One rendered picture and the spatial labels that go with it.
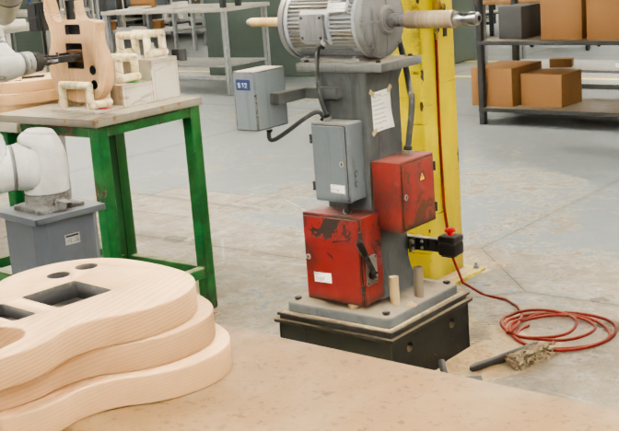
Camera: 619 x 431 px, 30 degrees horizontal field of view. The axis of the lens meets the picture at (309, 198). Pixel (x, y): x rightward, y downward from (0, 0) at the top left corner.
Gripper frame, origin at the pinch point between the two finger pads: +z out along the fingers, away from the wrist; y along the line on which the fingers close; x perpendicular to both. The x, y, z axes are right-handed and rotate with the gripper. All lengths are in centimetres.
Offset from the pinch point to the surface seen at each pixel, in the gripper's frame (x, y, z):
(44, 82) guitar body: -12.8, -36.9, 11.7
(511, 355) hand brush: -110, 163, 49
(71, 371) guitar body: -20, 238, -191
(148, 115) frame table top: -24.6, 25.4, 13.1
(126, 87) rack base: -14.1, 13.8, 13.3
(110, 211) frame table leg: -58, 25, -11
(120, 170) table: -55, -23, 35
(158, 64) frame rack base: -7.2, 13.8, 31.4
